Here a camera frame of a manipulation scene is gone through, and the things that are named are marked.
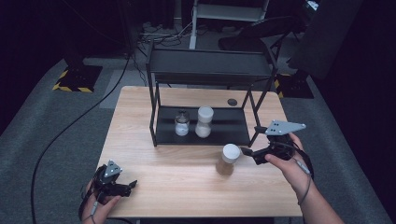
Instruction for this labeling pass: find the hand-held gripper cable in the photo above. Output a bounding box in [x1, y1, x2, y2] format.
[78, 166, 104, 224]
[290, 141, 315, 206]

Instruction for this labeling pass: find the person's left hand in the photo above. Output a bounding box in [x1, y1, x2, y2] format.
[81, 181, 121, 224]

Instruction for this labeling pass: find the person's right hand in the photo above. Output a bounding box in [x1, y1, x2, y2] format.
[264, 133, 314, 195]

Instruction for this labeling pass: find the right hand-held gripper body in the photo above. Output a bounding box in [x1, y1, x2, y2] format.
[254, 119, 306, 161]

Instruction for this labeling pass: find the left hand-held gripper cable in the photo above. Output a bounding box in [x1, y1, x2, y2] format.
[78, 166, 104, 224]

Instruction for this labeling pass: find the right hand-held gripper cable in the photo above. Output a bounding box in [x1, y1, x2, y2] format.
[290, 141, 315, 206]

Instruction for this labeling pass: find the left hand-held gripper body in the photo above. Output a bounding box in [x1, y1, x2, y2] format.
[93, 160, 125, 196]

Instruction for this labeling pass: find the white-lidded jar of white powder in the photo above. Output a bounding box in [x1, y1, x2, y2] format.
[194, 105, 215, 139]

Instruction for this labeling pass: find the white-lidded jar of brown powder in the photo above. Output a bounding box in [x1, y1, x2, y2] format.
[216, 143, 241, 176]

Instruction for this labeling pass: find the black chair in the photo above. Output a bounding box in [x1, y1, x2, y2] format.
[218, 15, 302, 52]

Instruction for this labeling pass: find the lit monitor screen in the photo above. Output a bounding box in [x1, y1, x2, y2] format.
[303, 0, 321, 12]

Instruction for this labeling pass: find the large grey panel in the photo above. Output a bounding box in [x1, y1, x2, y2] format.
[286, 0, 363, 80]

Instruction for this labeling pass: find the white metal stand frame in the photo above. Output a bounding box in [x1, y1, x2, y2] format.
[189, 0, 270, 50]

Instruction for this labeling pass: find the black two-tier metal rack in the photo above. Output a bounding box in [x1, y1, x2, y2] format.
[145, 41, 279, 148]

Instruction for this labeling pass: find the black yellow-striped stand base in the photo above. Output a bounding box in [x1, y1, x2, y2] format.
[273, 73, 315, 100]
[51, 64, 104, 93]

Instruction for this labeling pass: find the long black floor cable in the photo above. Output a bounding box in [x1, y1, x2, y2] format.
[30, 52, 132, 224]

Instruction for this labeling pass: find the small glass jar silver lid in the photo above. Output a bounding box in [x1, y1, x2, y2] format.
[174, 109, 191, 137]

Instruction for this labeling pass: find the tangle of floor cables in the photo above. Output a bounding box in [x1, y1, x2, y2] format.
[136, 21, 194, 48]

